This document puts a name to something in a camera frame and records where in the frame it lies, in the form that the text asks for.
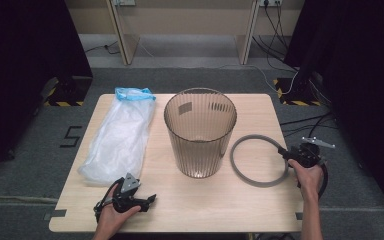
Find person's right hand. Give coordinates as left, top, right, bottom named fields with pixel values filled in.
left=287, top=158, right=325, bottom=201

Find person's left hand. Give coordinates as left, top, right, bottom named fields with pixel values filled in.
left=94, top=183, right=143, bottom=232

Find thin black floor cable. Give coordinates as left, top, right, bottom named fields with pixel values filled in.
left=85, top=40, right=122, bottom=56

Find light wooden desk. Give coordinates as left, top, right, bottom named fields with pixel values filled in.
left=64, top=0, right=306, bottom=66

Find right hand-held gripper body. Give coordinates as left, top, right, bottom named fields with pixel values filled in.
left=287, top=136, right=336, bottom=169

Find black curtain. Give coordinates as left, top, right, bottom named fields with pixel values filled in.
left=0, top=0, right=94, bottom=181
left=283, top=0, right=384, bottom=228

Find black floor cables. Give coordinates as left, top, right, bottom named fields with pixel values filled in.
left=279, top=111, right=340, bottom=138

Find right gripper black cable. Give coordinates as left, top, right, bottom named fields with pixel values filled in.
left=317, top=159, right=330, bottom=201

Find ribbed translucent brown trash bin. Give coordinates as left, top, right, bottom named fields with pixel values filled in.
left=163, top=87, right=238, bottom=180

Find white trash bag blue rim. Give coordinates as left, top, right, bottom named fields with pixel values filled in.
left=77, top=86, right=157, bottom=187

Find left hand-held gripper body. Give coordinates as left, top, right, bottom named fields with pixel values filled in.
left=112, top=172, right=142, bottom=214

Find hazard-striped stand base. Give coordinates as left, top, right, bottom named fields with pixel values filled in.
left=42, top=75, right=94, bottom=108
left=272, top=77, right=323, bottom=107

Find white power socket with plugs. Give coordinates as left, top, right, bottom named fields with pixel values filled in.
left=258, top=0, right=284, bottom=8

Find grey tape strip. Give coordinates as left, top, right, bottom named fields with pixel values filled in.
left=43, top=208, right=68, bottom=222

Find white floor cable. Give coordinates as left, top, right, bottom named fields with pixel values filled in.
left=218, top=63, right=300, bottom=96

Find black cables from socket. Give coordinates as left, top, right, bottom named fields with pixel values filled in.
left=251, top=4, right=298, bottom=72

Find grey plastic ring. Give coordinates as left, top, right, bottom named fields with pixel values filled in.
left=229, top=133, right=290, bottom=189

